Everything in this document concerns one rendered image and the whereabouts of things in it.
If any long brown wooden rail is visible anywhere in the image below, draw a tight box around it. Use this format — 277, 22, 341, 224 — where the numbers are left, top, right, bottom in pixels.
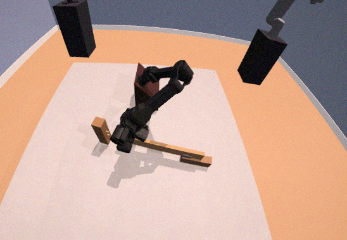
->
133, 138, 205, 160

